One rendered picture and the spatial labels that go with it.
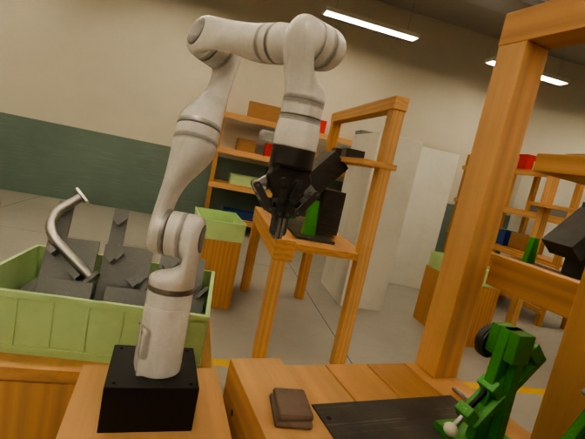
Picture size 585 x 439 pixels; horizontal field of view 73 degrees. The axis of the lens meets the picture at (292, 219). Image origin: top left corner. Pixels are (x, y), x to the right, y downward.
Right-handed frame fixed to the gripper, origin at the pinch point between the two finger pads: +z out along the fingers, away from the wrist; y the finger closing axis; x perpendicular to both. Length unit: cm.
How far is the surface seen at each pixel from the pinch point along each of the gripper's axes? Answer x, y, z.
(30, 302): 47, -43, 37
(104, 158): 698, -52, 60
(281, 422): -1.3, 8.4, 38.4
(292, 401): 2.4, 12.1, 36.9
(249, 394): 10.1, 5.4, 40.0
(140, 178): 685, 8, 82
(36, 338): 47, -41, 46
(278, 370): 19.0, 15.6, 40.2
